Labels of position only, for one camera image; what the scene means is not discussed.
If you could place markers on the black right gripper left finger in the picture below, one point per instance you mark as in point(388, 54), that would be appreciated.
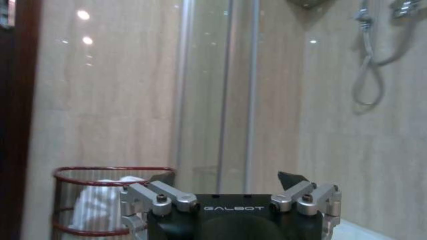
point(156, 193)

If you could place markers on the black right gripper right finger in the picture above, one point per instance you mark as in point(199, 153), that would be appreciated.
point(310, 193)

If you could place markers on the white towel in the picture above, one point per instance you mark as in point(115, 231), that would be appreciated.
point(96, 202)

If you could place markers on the glass shower door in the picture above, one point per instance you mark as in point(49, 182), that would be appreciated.
point(218, 95)

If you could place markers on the chrome shower fixture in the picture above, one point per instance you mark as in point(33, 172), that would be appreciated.
point(402, 8)

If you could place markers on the dark wooden door frame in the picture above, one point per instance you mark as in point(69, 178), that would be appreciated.
point(17, 120)

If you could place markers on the dark corner wall shelf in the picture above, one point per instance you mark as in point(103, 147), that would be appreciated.
point(307, 3)

